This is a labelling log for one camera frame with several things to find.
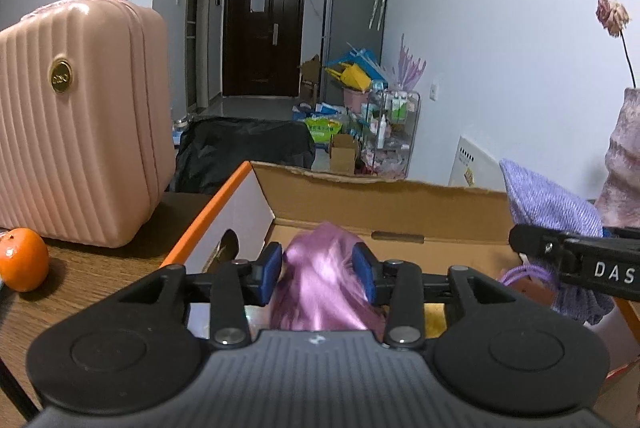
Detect grey refrigerator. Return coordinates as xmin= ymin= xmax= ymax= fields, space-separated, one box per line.
xmin=319 ymin=0 xmax=391 ymax=109

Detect brown carton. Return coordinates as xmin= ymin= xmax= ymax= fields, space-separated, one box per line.
xmin=299 ymin=54 xmax=321 ymax=102

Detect orange cardboard box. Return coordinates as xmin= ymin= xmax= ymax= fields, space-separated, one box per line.
xmin=159 ymin=161 xmax=640 ymax=409

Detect small cardboard box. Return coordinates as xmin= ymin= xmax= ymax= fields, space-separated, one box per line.
xmin=329 ymin=133 xmax=360 ymax=173

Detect yellow soft item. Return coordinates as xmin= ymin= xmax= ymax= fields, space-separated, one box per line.
xmin=424 ymin=303 xmax=452 ymax=340

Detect dark brown door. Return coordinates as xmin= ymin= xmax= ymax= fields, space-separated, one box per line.
xmin=222 ymin=0 xmax=306 ymax=98

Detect pink ribbed suitcase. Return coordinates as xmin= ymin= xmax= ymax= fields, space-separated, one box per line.
xmin=0 ymin=0 xmax=177 ymax=249

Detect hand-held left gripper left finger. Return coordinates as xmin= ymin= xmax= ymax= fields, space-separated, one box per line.
xmin=117 ymin=241 xmax=284 ymax=349

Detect purple satin hair bonnet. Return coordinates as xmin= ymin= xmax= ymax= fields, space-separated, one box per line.
xmin=270 ymin=221 xmax=389 ymax=335

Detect yellow and blue bags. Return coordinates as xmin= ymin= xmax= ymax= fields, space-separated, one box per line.
xmin=324 ymin=49 xmax=389 ymax=92

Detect pink textured vase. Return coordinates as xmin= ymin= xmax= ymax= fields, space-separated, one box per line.
xmin=594 ymin=87 xmax=640 ymax=229

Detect purple knit drawstring pouch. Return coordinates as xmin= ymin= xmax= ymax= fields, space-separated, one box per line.
xmin=499 ymin=158 xmax=617 ymax=325

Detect orange tangerine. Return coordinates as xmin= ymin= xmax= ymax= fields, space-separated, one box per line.
xmin=0 ymin=228 xmax=50 ymax=293

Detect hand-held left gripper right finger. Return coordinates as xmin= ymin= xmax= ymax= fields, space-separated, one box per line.
xmin=351 ymin=243 xmax=517 ymax=352

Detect wire storage cart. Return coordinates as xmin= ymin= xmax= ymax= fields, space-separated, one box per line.
xmin=359 ymin=89 xmax=422 ymax=179

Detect green bag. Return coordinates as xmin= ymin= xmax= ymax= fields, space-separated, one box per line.
xmin=305 ymin=115 xmax=344 ymax=145

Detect bunch of dried pink roses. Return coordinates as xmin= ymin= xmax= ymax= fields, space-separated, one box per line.
xmin=595 ymin=0 xmax=640 ymax=90

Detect black bag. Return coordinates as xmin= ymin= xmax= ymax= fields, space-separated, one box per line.
xmin=172 ymin=116 xmax=317 ymax=195

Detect pink bin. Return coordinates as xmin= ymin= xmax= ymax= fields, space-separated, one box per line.
xmin=342 ymin=87 xmax=371 ymax=109

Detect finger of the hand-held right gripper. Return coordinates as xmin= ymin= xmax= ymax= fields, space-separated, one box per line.
xmin=508 ymin=223 xmax=582 ymax=270

